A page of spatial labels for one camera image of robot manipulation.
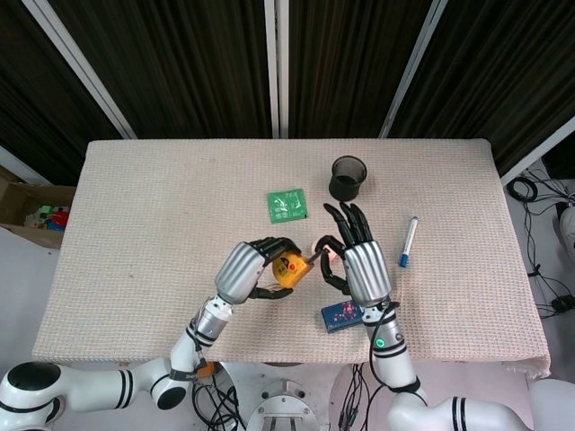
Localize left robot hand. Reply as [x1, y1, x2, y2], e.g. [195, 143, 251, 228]
[212, 236, 301, 304]

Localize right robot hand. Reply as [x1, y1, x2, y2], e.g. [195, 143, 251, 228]
[314, 201, 392, 309]

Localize yellow tape measure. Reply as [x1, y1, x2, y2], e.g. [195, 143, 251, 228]
[271, 251, 317, 289]

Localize blue white marker pen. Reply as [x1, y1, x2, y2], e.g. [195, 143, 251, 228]
[399, 215, 421, 269]

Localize dark blue floral box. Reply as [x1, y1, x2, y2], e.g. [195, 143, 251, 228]
[321, 300, 366, 334]

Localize green tea packet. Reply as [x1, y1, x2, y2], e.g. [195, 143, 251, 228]
[266, 189, 310, 224]

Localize black mesh pen holder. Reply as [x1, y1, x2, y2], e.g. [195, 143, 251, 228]
[328, 154, 368, 202]

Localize beige waffle tablecloth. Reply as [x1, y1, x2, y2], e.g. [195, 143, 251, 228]
[31, 137, 552, 378]

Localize white robot torso base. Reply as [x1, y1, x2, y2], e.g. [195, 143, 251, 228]
[245, 380, 316, 431]

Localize dark pleated curtain panel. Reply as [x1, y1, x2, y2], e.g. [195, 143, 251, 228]
[47, 0, 270, 139]
[287, 0, 435, 138]
[390, 0, 575, 176]
[0, 0, 125, 185]

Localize white rounded device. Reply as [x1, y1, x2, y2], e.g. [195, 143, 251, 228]
[558, 207, 575, 261]

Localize brown cardboard box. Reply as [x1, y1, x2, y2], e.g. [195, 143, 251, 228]
[0, 164, 76, 249]

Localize black cable bundle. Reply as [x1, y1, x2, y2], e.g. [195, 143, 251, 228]
[192, 381, 246, 431]
[339, 363, 383, 431]

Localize black floor cables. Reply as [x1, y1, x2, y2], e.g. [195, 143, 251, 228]
[507, 168, 575, 320]

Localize white frame post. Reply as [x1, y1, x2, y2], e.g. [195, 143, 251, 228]
[500, 115, 575, 186]
[0, 144, 31, 183]
[378, 0, 447, 138]
[21, 0, 138, 139]
[263, 0, 292, 139]

